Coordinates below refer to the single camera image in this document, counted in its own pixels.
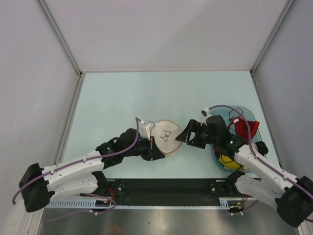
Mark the white mesh laundry bag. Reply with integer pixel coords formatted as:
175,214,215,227
151,119,182,156

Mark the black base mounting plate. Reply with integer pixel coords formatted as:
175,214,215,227
80,178,245,207

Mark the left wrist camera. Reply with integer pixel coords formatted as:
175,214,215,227
139,120,155,139

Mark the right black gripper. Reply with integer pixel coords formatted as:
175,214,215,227
175,119,219,150

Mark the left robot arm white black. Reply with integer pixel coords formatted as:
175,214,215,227
19,129,165,212

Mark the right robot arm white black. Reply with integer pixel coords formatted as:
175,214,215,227
176,115,313,228

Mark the teal transparent plastic basin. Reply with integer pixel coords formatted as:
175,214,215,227
210,106,262,173

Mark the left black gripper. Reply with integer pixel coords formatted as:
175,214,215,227
123,135,164,161

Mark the red bra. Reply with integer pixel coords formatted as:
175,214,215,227
227,110,260,140

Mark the yellow black bra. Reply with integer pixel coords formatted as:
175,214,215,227
214,141,269,171

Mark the white slotted cable duct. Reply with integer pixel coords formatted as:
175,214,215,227
46,198,242,210

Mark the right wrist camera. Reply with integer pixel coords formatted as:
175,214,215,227
201,108,212,126

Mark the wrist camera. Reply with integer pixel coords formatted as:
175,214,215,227
201,108,212,126
139,120,155,139

